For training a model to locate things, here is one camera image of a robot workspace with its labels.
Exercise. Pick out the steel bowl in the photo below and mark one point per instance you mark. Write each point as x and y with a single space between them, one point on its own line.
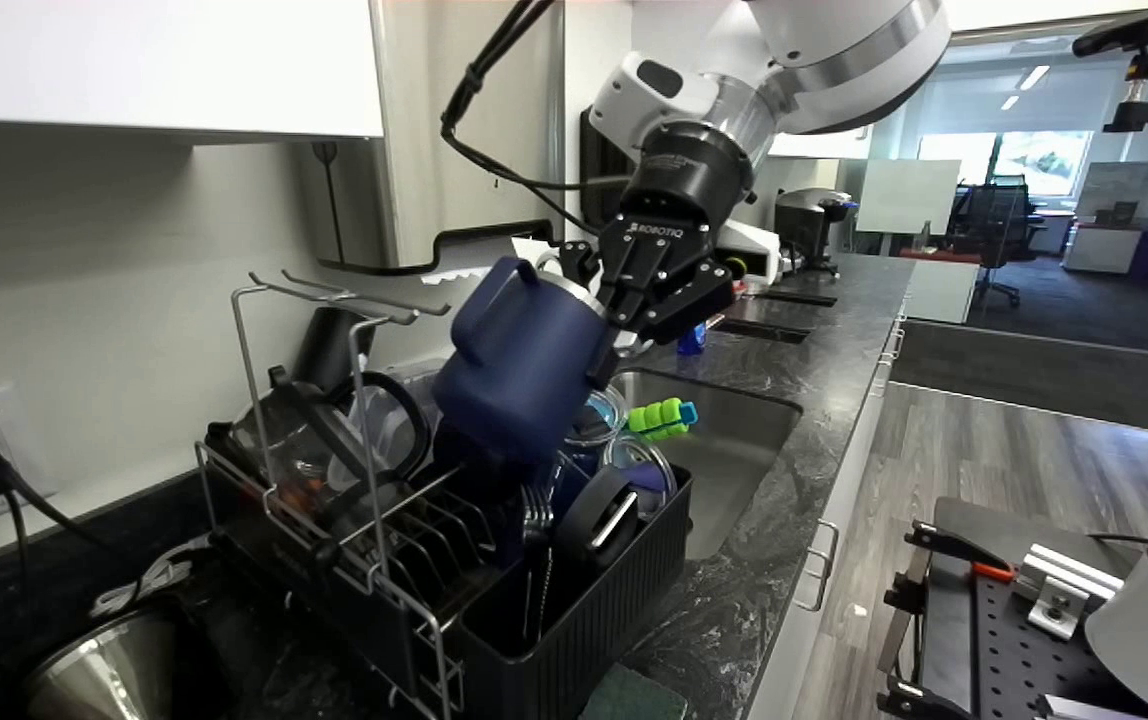
107 674

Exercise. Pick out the black hanging cup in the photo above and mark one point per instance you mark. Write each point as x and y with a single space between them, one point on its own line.
329 348

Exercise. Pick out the black tool board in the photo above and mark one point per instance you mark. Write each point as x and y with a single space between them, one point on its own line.
998 666

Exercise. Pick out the blue dish soap bottle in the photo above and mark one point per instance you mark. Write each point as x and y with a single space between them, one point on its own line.
692 340

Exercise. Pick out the whiteboard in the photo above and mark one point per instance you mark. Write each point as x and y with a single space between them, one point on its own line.
906 197

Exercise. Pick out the black coffee maker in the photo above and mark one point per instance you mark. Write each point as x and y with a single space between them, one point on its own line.
815 226

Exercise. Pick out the wide white upper cabinet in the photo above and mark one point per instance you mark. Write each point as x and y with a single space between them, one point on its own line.
134 62

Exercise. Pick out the black office chair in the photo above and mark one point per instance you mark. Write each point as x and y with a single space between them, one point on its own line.
998 221

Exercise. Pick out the green yellow sponge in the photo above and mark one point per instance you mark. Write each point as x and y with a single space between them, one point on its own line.
633 696

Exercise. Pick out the black plastic dish rack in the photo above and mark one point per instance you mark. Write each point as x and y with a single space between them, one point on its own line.
574 642

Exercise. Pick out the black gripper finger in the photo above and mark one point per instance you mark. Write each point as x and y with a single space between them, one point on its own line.
692 300
616 294

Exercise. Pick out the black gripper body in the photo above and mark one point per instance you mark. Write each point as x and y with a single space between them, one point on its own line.
672 201

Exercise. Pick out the green dish brush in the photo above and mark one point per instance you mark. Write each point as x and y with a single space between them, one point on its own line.
657 418

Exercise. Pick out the white lower cabinet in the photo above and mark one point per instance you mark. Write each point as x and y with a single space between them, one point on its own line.
797 626

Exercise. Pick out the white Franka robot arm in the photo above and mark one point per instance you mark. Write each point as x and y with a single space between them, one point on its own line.
855 53

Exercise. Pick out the clear glass pitcher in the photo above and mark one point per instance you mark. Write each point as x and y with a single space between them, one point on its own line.
293 446

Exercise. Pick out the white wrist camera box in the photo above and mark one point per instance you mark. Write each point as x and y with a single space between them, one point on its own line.
750 247

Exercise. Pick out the silver metal bracket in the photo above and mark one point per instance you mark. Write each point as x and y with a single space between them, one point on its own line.
1066 584

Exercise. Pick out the black mug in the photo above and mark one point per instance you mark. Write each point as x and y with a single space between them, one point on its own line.
593 512

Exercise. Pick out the stainless paper towel dispenser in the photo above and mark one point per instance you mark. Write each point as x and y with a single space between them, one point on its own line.
464 135

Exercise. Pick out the blue mug steel interior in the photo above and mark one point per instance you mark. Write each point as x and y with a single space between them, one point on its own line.
518 367

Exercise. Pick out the stainless steel sink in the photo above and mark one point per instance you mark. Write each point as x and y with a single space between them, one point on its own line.
735 463

